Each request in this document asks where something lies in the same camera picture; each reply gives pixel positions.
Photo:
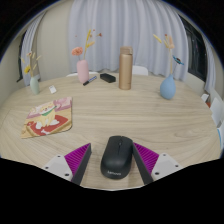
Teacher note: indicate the dark window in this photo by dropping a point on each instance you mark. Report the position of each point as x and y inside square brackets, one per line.
[195, 50]
[20, 63]

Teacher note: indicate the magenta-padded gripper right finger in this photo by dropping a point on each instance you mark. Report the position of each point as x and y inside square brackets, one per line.
[164, 164]

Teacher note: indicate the narrow white curtain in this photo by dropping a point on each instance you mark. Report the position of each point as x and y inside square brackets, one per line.
[210, 66]
[28, 46]

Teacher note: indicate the black rectangular box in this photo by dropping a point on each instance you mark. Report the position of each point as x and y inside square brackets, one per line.
[107, 78]

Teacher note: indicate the pink and yellow dried flowers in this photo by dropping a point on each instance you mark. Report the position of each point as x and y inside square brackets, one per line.
[77, 51]

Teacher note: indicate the gold drink bottle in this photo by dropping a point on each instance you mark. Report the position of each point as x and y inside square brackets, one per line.
[125, 70]

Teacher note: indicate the wide white curtain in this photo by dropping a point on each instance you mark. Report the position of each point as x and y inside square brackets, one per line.
[133, 26]

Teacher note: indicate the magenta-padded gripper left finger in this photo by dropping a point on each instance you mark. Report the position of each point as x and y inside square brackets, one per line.
[60, 165]

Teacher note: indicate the black computer mouse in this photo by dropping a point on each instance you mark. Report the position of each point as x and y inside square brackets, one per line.
[116, 158]

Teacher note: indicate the blue and black marker pen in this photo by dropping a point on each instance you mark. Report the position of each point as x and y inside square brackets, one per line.
[90, 80]

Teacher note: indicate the pale green vase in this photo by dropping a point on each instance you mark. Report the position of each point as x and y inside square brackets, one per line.
[34, 85]

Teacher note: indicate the beige and blue dried flowers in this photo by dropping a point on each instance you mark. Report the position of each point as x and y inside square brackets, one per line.
[170, 45]

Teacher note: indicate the blue vase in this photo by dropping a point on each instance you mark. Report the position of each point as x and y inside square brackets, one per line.
[167, 88]

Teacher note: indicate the white remote control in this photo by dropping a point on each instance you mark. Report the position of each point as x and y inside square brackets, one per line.
[52, 89]

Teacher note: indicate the white chair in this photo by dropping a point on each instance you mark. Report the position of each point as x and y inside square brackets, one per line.
[71, 74]
[140, 70]

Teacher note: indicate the blue and white chairs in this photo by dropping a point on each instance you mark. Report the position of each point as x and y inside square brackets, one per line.
[217, 111]

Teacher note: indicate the cartoon print mouse pad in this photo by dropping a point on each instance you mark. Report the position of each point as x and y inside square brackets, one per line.
[48, 118]

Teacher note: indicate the pink vase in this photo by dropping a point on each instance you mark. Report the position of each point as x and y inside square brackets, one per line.
[82, 71]

